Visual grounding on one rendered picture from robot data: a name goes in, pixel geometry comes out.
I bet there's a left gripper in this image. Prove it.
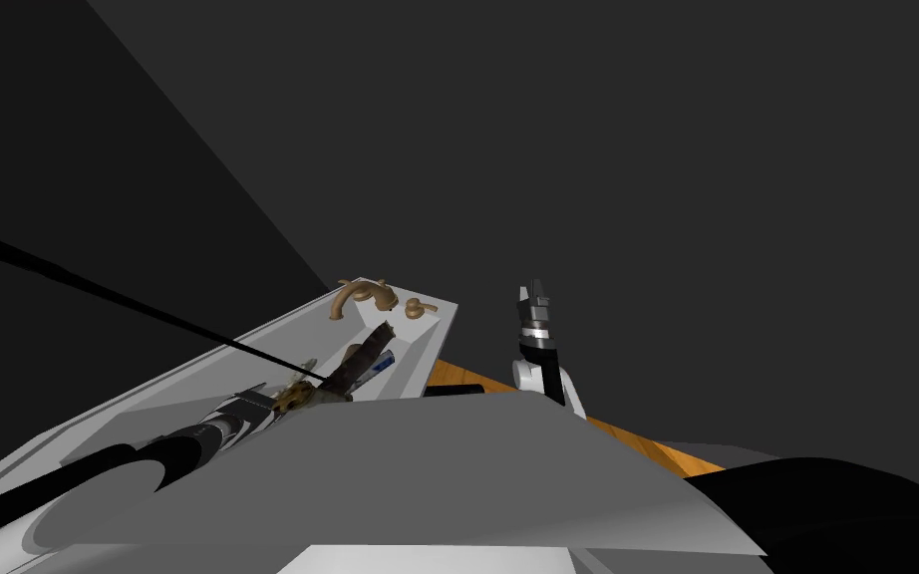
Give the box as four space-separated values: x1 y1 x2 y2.
234 386 289 420

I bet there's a bronze faucet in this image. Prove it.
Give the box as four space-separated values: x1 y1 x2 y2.
328 278 401 323

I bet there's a golden brown small object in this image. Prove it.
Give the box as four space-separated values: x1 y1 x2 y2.
271 380 320 415

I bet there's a dark brown long bottle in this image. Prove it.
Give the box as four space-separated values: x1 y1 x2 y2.
316 321 396 401

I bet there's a white washbasin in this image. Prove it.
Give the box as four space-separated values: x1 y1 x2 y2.
0 276 460 574

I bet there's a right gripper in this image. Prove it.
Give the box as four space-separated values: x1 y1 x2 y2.
516 278 553 329

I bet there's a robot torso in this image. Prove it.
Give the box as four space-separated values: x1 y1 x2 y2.
22 384 769 574

